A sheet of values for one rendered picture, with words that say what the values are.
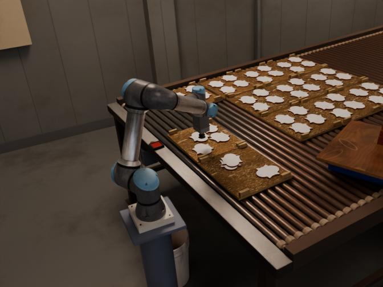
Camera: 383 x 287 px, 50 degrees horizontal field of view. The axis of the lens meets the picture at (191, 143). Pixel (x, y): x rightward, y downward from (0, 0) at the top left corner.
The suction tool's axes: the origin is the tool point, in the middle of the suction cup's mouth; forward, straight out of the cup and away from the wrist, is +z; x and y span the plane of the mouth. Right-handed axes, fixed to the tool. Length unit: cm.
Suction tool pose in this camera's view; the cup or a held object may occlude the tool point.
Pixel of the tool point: (202, 136)
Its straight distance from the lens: 244.1
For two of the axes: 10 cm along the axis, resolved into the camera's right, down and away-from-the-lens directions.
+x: -8.6, 3.1, -4.1
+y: -5.1, -3.9, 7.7
